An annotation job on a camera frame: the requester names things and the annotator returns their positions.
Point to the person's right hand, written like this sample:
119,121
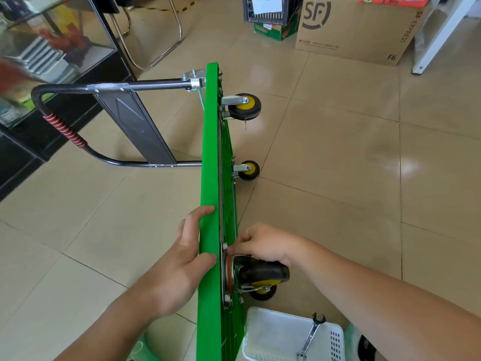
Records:
268,244

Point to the person's left hand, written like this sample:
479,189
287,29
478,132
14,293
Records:
176,270

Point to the person's left middle finger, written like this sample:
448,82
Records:
181,233

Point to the person's left thumb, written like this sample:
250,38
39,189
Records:
205,263

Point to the person's right thumb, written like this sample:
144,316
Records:
240,248

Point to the green cart platform deck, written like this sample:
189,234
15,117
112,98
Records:
210,146

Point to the person's left forearm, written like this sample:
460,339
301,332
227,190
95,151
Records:
112,327

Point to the person's right forearm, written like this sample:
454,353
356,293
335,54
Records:
375,304

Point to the black swivel caster wheel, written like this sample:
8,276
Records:
263,273

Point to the small yellow-hub caster wheel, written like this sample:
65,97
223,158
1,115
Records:
250,170

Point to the white plastic basket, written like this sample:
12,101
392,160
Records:
278,336

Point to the pale green plastic stool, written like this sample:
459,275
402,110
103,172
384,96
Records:
141,349

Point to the silver open-end wrench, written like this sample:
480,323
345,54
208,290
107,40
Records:
311,334

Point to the large yellow-hub caster wheel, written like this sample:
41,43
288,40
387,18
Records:
246,107

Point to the pale green plastic object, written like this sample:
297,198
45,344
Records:
357,342

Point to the black glass display cabinet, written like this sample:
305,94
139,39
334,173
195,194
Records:
56,52

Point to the green printed carton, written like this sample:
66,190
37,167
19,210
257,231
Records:
276,31

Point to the black plastic crate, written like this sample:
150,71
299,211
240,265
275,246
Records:
293,11

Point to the white paper sheet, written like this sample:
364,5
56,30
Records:
267,4

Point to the large brown cardboard box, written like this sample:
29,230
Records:
360,30

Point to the white table leg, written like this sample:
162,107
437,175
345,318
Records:
439,33

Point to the chrome tube chair frame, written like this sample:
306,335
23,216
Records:
171,41

